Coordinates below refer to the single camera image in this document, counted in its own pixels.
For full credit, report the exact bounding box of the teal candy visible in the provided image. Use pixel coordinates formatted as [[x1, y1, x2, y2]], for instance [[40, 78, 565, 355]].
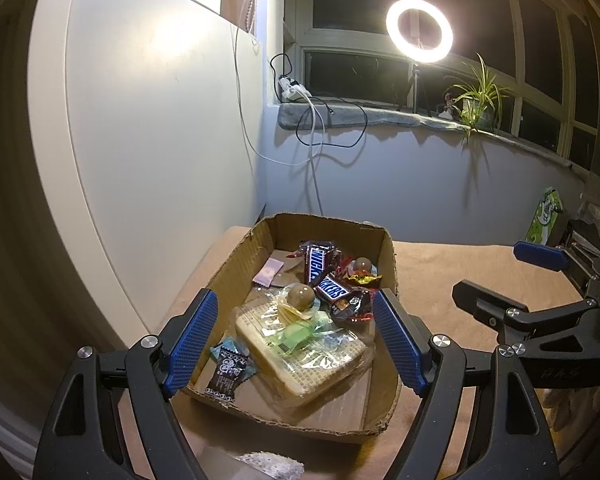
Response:
[[310, 311, 337, 333]]

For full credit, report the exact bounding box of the round ring light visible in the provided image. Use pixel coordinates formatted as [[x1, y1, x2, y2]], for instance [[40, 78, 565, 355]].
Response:
[[385, 0, 454, 64]]

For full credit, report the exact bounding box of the pink candy wrapper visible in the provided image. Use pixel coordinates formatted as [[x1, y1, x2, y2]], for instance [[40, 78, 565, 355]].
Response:
[[252, 259, 286, 288]]

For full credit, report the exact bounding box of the green paper bag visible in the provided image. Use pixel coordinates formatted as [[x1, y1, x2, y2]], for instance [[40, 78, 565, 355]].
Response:
[[524, 187, 566, 246]]

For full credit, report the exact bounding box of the green candy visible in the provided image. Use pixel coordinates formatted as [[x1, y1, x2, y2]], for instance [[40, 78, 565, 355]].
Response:
[[282, 322, 316, 346]]

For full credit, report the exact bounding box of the long white cable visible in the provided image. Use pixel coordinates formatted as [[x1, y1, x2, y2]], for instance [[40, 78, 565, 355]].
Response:
[[234, 25, 313, 167]]

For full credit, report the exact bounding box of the red yellow candy wrapper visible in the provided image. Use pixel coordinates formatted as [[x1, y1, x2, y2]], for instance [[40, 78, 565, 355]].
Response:
[[342, 255, 383, 291]]

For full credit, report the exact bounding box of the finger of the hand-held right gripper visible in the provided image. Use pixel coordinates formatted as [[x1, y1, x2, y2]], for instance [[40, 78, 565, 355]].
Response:
[[452, 280, 600, 356], [512, 241, 600, 281]]

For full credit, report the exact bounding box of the clear cracker package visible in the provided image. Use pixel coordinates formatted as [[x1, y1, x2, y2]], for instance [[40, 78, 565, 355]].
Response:
[[230, 295, 376, 408]]

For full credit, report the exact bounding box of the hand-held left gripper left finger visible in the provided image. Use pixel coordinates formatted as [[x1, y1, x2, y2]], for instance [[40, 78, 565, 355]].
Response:
[[32, 288, 220, 480]]

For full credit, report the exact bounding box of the potted spider plant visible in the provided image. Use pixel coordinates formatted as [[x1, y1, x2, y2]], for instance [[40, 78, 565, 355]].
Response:
[[445, 51, 513, 146]]

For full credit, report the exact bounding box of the grey window sill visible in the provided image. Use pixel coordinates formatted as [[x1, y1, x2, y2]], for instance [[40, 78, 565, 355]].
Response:
[[277, 102, 588, 176]]

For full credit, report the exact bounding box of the black snack packet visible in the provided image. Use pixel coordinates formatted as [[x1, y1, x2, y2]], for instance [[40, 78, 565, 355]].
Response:
[[205, 345, 251, 403]]

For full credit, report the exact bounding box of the black light tripod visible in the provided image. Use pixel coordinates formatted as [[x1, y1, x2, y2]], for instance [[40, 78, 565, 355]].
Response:
[[394, 62, 433, 116]]

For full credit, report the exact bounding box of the black cable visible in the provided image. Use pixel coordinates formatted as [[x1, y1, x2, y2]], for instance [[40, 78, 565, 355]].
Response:
[[270, 52, 368, 150]]

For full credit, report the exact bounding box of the white power strip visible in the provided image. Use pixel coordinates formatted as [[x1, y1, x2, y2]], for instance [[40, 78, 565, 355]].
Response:
[[278, 76, 312, 103]]

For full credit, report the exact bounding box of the small figurine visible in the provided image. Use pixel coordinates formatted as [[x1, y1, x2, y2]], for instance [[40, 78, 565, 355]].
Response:
[[439, 89, 458, 120]]

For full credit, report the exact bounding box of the person's right forearm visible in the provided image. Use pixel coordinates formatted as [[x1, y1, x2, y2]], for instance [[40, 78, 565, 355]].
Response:
[[542, 387, 600, 433]]

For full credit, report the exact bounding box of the brown cardboard box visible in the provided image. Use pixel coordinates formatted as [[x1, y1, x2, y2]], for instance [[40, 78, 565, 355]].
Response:
[[182, 212, 403, 446]]

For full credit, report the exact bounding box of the white bead cord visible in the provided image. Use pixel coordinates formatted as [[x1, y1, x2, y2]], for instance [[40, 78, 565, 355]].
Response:
[[242, 0, 261, 43]]

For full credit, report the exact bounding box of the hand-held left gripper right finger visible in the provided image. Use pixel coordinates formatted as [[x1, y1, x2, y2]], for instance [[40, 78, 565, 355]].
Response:
[[372, 288, 556, 480]]

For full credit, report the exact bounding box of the brown chocolate bar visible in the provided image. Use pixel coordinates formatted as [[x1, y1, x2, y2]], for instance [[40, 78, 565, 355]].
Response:
[[314, 272, 361, 316], [299, 240, 342, 286]]

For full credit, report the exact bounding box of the white charger cable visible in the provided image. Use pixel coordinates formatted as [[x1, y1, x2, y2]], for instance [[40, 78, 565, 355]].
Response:
[[296, 91, 326, 216]]

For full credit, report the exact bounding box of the white fluffy cloth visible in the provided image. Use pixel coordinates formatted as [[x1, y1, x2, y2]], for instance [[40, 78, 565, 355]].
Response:
[[235, 452, 306, 480]]

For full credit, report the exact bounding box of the white window frame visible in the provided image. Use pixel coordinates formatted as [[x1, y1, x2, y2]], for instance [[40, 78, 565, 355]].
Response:
[[282, 0, 600, 161]]

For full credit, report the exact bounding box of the white cabinet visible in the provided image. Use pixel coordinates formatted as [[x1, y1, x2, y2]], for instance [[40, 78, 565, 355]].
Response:
[[25, 0, 268, 361]]

